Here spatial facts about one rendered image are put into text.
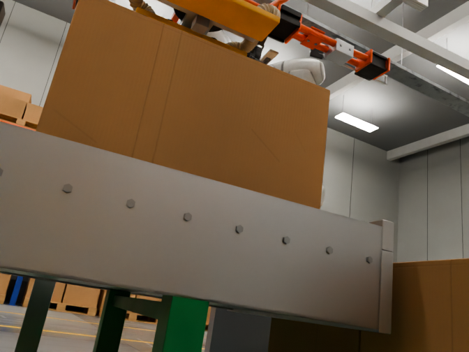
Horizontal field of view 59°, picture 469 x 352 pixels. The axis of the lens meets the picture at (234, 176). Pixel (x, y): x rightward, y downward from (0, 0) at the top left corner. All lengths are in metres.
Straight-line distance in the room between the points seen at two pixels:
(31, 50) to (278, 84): 9.75
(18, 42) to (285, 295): 10.17
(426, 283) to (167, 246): 0.50
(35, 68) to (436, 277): 9.96
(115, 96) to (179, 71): 0.15
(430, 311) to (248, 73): 0.61
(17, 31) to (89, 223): 10.21
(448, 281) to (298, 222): 0.29
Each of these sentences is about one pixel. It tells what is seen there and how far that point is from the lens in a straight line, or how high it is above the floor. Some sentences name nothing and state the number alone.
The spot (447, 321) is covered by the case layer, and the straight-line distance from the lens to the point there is 0.85.
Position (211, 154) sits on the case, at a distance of 0.86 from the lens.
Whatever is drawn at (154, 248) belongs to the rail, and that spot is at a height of 0.47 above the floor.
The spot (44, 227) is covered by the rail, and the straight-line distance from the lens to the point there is 0.63.
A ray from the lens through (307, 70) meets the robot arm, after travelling 2.08.
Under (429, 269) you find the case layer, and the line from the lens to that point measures 0.89.
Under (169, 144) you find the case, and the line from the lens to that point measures 0.83.
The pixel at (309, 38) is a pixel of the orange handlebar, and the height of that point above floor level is 1.23.
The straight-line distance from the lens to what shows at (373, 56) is 1.50.
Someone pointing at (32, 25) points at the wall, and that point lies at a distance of 10.89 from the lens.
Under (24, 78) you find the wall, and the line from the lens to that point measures 10.29.
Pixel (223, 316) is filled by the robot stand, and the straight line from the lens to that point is 1.79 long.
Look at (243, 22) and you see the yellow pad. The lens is 1.17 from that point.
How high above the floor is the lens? 0.39
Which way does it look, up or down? 18 degrees up
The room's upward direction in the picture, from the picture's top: 9 degrees clockwise
